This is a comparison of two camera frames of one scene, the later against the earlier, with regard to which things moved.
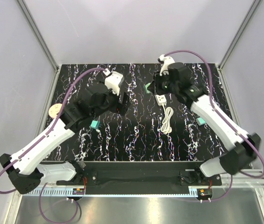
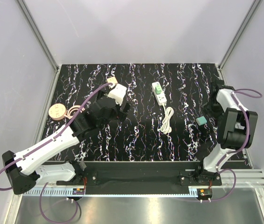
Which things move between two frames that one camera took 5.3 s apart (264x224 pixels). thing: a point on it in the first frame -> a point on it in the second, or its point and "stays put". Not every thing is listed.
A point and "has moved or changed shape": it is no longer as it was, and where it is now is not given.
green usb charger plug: x=146 y=86 has moved or changed shape
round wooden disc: x=54 y=109 stays put
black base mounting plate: x=142 y=178 stays put
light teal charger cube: x=200 y=121 stays put
